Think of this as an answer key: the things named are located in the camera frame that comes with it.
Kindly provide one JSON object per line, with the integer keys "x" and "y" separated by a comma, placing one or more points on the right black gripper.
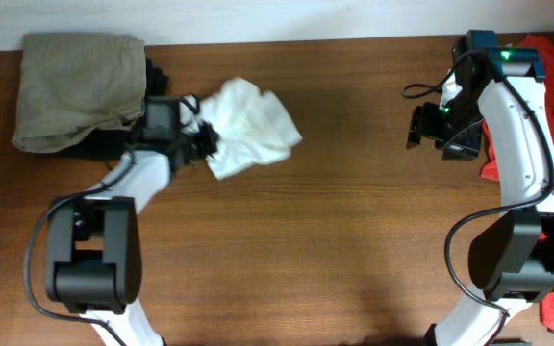
{"x": 422, "y": 124}

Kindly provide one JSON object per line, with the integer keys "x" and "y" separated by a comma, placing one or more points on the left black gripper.
{"x": 209, "y": 136}

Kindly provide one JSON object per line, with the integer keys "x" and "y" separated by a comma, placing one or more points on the white printed t-shirt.
{"x": 253, "y": 127}

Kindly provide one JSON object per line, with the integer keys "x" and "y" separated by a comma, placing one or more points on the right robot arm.
{"x": 498, "y": 90}

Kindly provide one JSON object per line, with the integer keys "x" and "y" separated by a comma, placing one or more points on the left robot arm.
{"x": 93, "y": 256}

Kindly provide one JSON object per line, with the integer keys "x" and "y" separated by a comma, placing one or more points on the folded black garment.
{"x": 109, "y": 145}

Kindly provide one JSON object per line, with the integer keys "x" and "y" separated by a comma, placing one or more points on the folded khaki shorts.
{"x": 72, "y": 84}

